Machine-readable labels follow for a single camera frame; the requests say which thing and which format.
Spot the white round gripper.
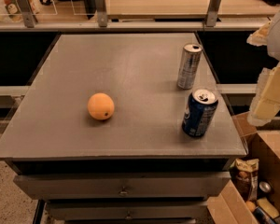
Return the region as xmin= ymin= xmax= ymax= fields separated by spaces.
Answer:
xmin=246 ymin=10 xmax=280 ymax=126

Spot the blue pepsi can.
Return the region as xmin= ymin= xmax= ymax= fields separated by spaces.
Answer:
xmin=182 ymin=88 xmax=218 ymax=137

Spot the silver energy drink can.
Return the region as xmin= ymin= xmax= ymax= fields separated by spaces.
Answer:
xmin=177 ymin=43 xmax=203 ymax=90

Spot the small can in box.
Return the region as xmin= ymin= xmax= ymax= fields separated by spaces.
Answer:
xmin=259 ymin=181 xmax=273 ymax=197

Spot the dark can in box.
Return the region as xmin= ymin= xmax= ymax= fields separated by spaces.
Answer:
xmin=253 ymin=206 xmax=276 ymax=224

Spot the brown cardboard box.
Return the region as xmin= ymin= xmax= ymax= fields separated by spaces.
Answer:
xmin=206 ymin=111 xmax=280 ymax=224

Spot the snack bag in box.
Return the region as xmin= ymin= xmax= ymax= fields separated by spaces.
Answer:
xmin=231 ymin=159 xmax=259 ymax=201

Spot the yellow sponge in box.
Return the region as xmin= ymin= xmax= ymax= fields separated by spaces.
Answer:
xmin=257 ymin=197 xmax=280 ymax=218

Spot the lower grey drawer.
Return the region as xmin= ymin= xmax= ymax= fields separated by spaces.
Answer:
xmin=47 ymin=201 xmax=207 ymax=221

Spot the grey drawer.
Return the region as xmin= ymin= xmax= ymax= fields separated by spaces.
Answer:
xmin=14 ymin=172 xmax=230 ymax=200
xmin=47 ymin=201 xmax=207 ymax=221

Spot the grey drawer cabinet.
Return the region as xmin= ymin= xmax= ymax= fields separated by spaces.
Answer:
xmin=0 ymin=33 xmax=246 ymax=224

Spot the orange fruit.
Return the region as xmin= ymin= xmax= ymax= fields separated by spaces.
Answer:
xmin=87 ymin=93 xmax=115 ymax=120

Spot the top grey drawer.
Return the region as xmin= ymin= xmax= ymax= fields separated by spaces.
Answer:
xmin=14 ymin=172 xmax=230 ymax=200

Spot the right metal bracket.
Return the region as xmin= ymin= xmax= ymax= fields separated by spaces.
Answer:
xmin=204 ymin=0 xmax=221 ymax=27

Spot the metal bracket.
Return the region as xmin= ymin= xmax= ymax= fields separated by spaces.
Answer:
xmin=204 ymin=0 xmax=221 ymax=27
xmin=17 ymin=0 xmax=36 ymax=28
xmin=94 ymin=0 xmax=108 ymax=27

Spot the middle metal bracket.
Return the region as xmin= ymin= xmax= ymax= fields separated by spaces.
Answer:
xmin=94 ymin=0 xmax=108 ymax=27

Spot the left metal bracket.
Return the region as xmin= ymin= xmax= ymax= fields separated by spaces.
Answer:
xmin=17 ymin=0 xmax=36 ymax=28

